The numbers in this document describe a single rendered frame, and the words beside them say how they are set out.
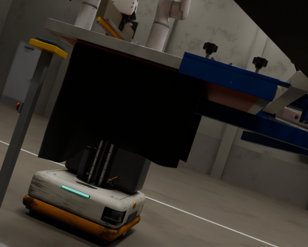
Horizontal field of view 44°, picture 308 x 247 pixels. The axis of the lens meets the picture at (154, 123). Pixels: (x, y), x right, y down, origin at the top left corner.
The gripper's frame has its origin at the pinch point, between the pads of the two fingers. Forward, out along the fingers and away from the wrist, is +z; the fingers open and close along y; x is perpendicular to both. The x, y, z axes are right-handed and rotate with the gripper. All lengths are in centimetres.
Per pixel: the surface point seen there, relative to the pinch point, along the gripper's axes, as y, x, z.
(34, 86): 30.5, -9.0, 34.3
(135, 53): -19.4, 29.8, 13.3
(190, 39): 124, -1015, -250
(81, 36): -0.1, 29.8, 13.1
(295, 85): -69, 35, 10
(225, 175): -106, -998, 107
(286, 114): -79, -37, 9
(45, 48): 29.2, -4.8, 17.1
